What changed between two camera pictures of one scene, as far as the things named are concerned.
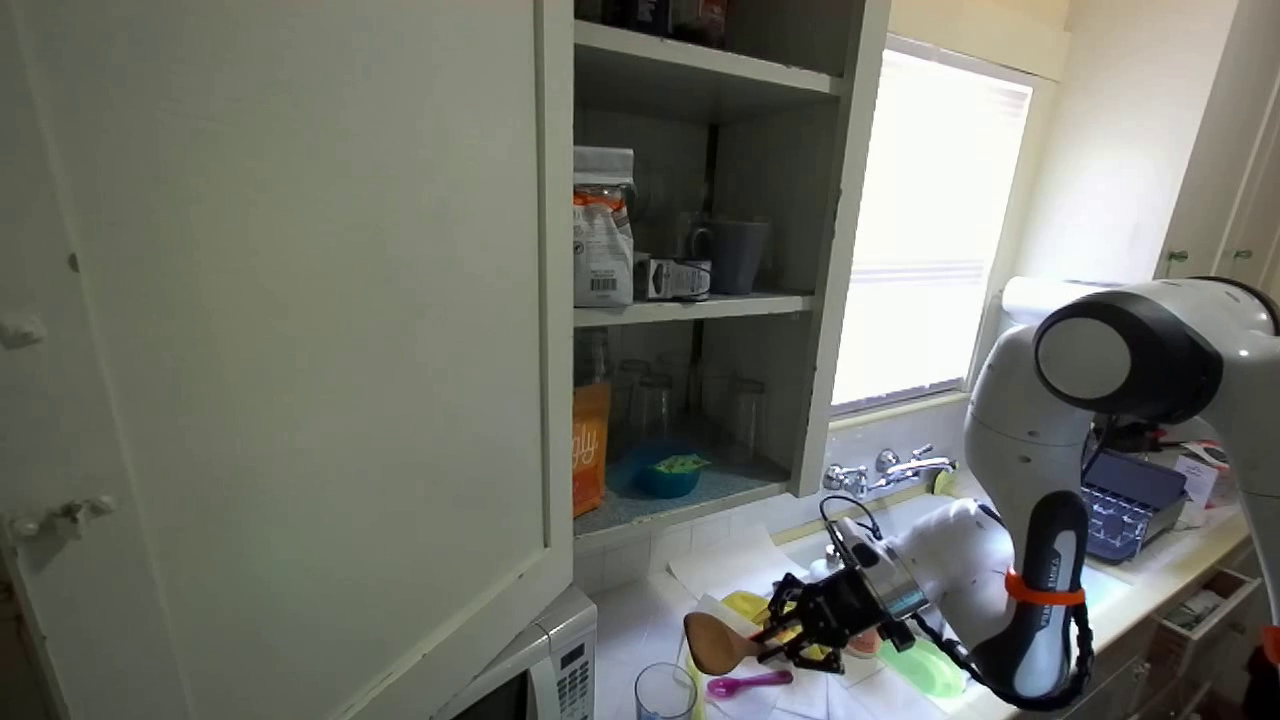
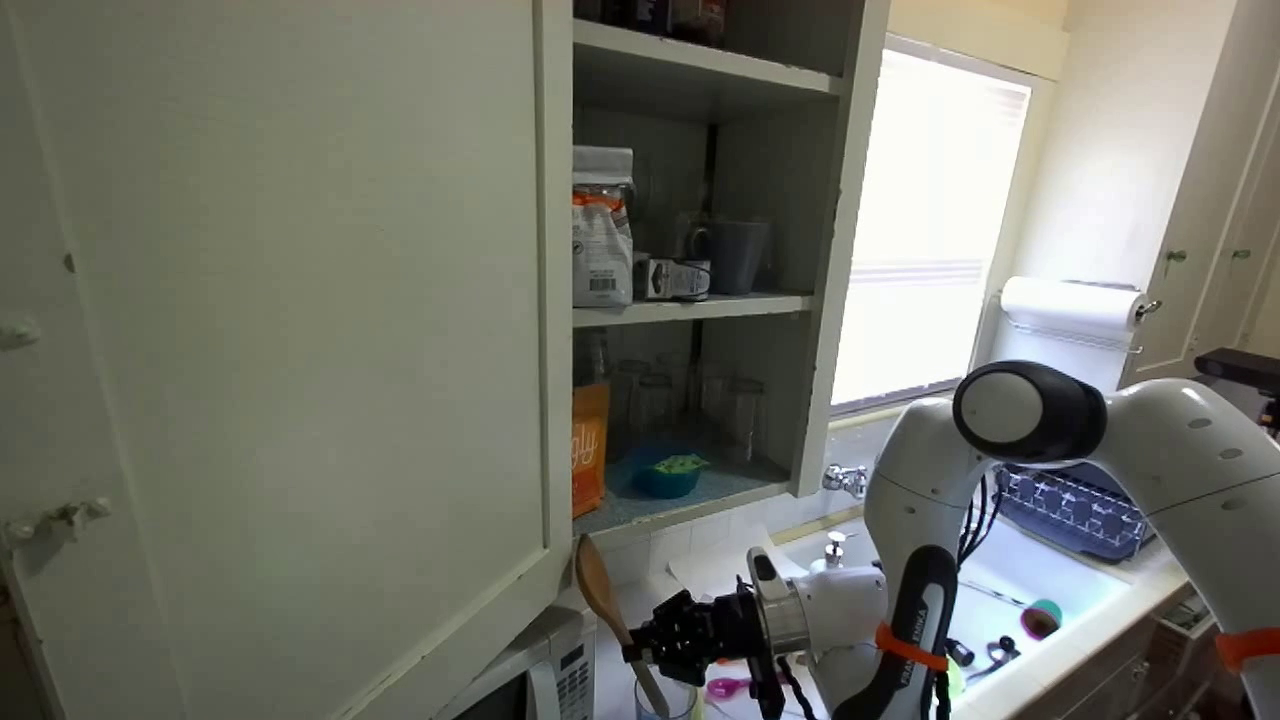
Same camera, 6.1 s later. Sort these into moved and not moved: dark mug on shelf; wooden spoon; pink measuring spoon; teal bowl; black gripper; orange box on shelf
Moved: black gripper; wooden spoon
Not moved: dark mug on shelf; pink measuring spoon; teal bowl; orange box on shelf
